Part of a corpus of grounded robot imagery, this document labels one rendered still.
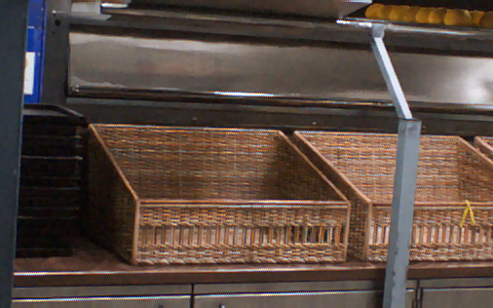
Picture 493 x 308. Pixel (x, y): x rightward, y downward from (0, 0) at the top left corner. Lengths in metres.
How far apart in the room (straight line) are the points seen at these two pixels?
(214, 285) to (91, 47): 0.77
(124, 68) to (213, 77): 0.25
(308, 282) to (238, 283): 0.18
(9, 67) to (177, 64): 1.22
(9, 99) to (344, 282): 1.15
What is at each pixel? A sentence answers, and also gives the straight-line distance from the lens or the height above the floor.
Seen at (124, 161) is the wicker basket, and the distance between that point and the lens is 3.24.
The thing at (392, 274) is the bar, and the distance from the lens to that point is 3.00.
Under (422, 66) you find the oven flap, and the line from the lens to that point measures 3.66.
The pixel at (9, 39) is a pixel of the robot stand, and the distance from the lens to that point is 2.15.
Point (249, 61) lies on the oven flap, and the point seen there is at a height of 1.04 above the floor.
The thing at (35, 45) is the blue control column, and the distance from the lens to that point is 3.18.
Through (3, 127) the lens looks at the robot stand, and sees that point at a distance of 2.16.
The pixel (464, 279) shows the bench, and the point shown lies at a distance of 3.17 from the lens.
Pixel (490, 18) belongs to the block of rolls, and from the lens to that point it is 3.94.
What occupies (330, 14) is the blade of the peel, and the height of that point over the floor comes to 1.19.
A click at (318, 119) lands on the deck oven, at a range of 3.50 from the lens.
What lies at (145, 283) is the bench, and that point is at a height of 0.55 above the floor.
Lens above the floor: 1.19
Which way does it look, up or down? 6 degrees down
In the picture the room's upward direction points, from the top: 5 degrees clockwise
